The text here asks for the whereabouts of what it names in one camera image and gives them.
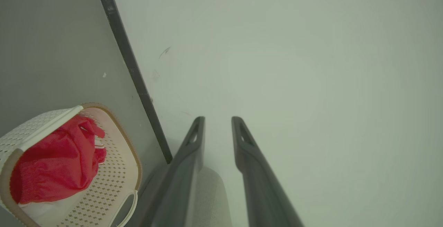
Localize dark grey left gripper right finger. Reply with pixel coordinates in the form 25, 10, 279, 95
231, 117, 304, 227

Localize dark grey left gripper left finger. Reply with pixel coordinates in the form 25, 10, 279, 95
140, 116, 206, 227

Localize red shorts with white trim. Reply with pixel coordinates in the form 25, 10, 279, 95
10, 115, 107, 205

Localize red and white garment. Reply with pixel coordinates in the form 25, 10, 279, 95
17, 191, 83, 225

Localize grey fabric sofa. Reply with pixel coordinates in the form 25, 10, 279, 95
189, 166, 232, 227

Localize cream perforated laundry basket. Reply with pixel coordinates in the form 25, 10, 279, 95
0, 102, 143, 227

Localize black wall baseboard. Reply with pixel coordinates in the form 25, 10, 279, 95
93, 0, 173, 164

